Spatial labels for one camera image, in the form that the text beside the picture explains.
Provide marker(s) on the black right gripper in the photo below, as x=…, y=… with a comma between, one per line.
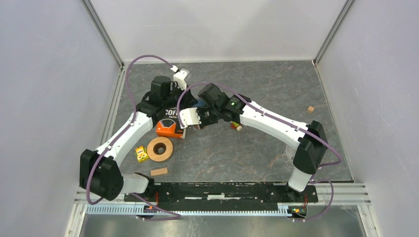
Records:
x=204, y=124

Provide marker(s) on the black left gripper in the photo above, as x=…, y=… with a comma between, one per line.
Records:
x=188, y=100

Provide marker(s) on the orange black coffee filter box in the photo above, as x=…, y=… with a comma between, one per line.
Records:
x=169, y=125

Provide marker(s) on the blue plastic coffee dripper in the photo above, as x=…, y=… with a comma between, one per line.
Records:
x=200, y=103

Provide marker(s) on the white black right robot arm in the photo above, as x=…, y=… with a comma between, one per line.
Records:
x=308, y=140

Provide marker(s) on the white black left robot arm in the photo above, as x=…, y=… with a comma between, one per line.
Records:
x=100, y=168

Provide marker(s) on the clear glass coffee dripper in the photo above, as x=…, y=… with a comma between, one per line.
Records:
x=288, y=156

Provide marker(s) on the red toy brick car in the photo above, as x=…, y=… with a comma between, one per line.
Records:
x=236, y=126

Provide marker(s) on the yellow green toy cube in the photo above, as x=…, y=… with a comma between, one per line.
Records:
x=141, y=154

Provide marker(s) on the small wooden rectangular block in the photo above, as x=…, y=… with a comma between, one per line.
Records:
x=157, y=172

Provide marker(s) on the small wooden cube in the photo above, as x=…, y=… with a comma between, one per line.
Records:
x=310, y=109

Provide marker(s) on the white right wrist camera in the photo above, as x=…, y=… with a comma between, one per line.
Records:
x=189, y=117

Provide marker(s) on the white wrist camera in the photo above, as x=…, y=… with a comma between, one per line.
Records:
x=189, y=117
x=180, y=77

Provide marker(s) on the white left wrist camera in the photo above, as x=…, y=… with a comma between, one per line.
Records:
x=180, y=77

